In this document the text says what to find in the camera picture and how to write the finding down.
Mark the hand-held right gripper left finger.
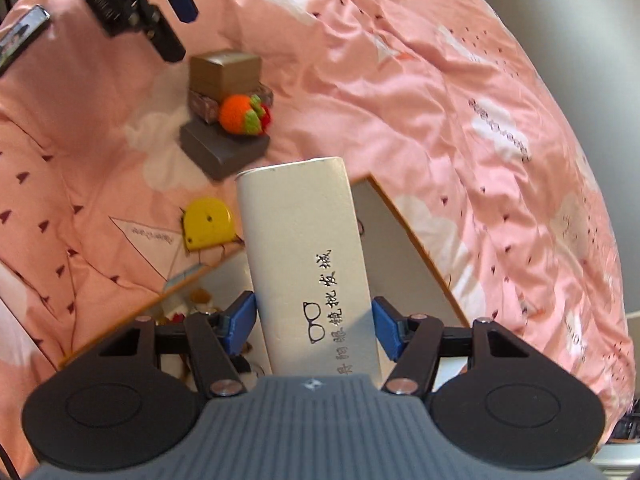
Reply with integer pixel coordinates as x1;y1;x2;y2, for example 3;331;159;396
97;290;258;398

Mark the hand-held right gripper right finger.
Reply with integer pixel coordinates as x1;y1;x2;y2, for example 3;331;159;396
371;296;531;395

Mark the orange cardboard box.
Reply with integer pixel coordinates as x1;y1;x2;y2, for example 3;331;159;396
59;172;475;378

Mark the white glasses case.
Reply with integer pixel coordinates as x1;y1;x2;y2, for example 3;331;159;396
235;156;383;378

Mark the patterned brown small box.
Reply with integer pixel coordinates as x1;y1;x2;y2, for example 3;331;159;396
187;85;275;123

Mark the orange crochet fruit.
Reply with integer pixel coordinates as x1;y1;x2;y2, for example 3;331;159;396
218;94;273;137

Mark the black smartphone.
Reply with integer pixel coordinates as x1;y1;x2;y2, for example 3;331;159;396
0;5;52;77

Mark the yellow tape measure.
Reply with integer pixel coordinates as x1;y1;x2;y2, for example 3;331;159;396
181;197;233;252

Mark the dark grey flat box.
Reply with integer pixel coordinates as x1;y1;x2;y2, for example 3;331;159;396
179;120;272;182

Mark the pink printed blanket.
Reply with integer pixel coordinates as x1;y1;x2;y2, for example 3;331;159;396
0;0;632;391

